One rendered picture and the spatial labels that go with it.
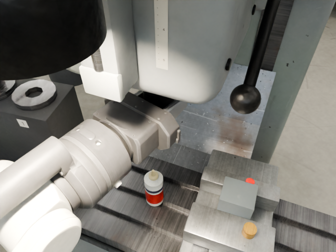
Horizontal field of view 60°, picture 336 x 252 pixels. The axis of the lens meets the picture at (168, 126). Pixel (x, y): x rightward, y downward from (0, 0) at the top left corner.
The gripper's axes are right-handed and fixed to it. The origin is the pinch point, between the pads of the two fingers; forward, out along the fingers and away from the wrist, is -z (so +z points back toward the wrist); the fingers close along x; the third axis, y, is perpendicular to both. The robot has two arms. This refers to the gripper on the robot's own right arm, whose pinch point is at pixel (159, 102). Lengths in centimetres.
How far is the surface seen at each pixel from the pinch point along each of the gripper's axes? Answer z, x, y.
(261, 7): -12.8, -7.7, -12.3
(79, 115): -2.2, 26.8, 19.6
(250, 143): -29.4, -7.6, 30.7
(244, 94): 4.5, -14.0, -11.6
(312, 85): -205, 0, 121
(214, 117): -29.4, 4.1, 27.6
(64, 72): -79, 161, 107
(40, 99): 5.0, 27.5, 10.2
